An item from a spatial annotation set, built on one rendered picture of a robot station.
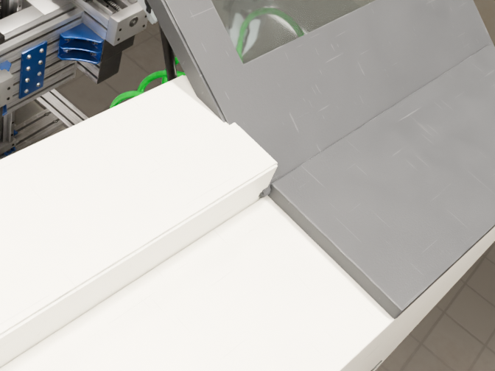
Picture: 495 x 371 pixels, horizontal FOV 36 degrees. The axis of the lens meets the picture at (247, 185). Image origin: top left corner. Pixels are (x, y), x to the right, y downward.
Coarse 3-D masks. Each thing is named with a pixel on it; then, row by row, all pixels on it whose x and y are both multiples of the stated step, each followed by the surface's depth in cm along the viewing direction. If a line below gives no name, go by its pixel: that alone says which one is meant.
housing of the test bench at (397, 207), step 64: (384, 128) 135; (448, 128) 140; (320, 192) 122; (384, 192) 126; (448, 192) 130; (192, 256) 111; (256, 256) 114; (320, 256) 118; (384, 256) 117; (448, 256) 121; (128, 320) 102; (192, 320) 105; (256, 320) 108; (320, 320) 110; (384, 320) 113
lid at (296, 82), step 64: (192, 0) 119; (256, 0) 129; (320, 0) 138; (384, 0) 145; (448, 0) 157; (192, 64) 118; (256, 64) 124; (320, 64) 132; (384, 64) 142; (448, 64) 153; (256, 128) 121; (320, 128) 129
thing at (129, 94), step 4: (128, 92) 157; (132, 92) 156; (136, 92) 155; (140, 92) 154; (144, 92) 153; (120, 96) 159; (124, 96) 158; (128, 96) 157; (132, 96) 156; (116, 100) 161; (120, 100) 160; (112, 104) 163; (116, 104) 162
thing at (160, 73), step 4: (156, 72) 161; (160, 72) 160; (164, 72) 158; (180, 72) 155; (148, 76) 163; (152, 76) 162; (156, 76) 161; (160, 76) 160; (164, 76) 159; (144, 80) 165; (148, 80) 164; (140, 84) 167; (144, 84) 165; (140, 88) 167; (144, 88) 168
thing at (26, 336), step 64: (128, 128) 112; (192, 128) 116; (0, 192) 99; (64, 192) 102; (128, 192) 105; (192, 192) 108; (256, 192) 118; (0, 256) 94; (64, 256) 96; (128, 256) 99; (0, 320) 89; (64, 320) 98
